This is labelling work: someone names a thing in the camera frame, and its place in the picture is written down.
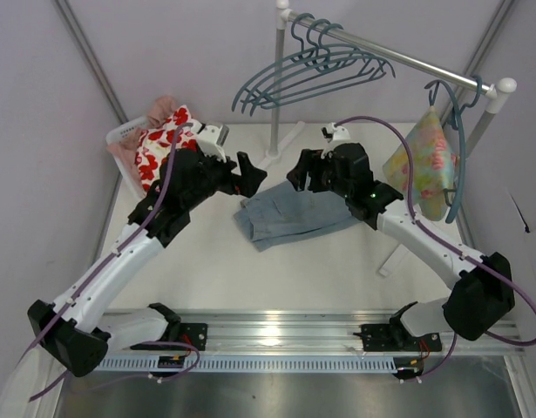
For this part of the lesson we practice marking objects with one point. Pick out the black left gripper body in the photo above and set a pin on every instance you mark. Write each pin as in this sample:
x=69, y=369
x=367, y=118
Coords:
x=232, y=175

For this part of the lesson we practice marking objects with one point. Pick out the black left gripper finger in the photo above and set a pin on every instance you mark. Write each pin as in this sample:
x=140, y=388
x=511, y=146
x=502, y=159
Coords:
x=229, y=182
x=251, y=177

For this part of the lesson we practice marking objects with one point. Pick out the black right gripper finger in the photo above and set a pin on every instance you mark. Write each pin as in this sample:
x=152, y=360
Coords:
x=297, y=176
x=320, y=180

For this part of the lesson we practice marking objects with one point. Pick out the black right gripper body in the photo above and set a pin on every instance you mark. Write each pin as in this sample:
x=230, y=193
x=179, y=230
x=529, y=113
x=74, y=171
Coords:
x=317, y=170

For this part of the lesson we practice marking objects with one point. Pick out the light blue denim skirt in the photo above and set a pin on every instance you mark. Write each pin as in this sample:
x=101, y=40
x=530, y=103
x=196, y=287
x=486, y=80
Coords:
x=281, y=215

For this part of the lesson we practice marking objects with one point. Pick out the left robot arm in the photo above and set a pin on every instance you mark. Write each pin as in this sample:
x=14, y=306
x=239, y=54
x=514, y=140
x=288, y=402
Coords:
x=72, y=328

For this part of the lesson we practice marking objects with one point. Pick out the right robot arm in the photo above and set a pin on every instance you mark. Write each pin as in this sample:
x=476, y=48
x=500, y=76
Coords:
x=477, y=299

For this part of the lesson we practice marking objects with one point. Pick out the red poppy floral cloth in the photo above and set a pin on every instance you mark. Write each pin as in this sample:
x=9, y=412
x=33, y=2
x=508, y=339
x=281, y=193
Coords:
x=154, y=145

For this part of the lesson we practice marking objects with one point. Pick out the white plastic laundry basket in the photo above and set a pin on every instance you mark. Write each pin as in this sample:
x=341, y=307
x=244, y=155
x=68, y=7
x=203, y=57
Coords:
x=134, y=185

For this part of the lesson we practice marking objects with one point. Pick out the pink cloth in basket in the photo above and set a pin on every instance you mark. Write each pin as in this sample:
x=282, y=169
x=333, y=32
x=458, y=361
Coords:
x=158, y=113

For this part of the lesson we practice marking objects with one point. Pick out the pastel floral hanging cloth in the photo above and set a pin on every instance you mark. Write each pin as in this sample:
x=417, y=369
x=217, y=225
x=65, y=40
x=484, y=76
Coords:
x=435, y=165

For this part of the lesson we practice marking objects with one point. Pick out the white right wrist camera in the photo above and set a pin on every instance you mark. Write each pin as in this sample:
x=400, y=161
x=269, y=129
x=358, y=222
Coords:
x=335, y=136

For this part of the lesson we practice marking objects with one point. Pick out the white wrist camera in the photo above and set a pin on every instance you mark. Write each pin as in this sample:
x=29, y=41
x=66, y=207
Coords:
x=210, y=139
x=335, y=136

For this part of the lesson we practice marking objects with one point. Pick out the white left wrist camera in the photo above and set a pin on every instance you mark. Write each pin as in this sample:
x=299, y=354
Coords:
x=210, y=139

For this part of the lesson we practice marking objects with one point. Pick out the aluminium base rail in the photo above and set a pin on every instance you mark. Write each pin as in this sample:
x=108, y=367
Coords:
x=297, y=333

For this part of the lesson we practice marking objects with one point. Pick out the white slotted cable duct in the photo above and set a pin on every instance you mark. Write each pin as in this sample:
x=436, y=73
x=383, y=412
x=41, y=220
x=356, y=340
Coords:
x=215, y=363

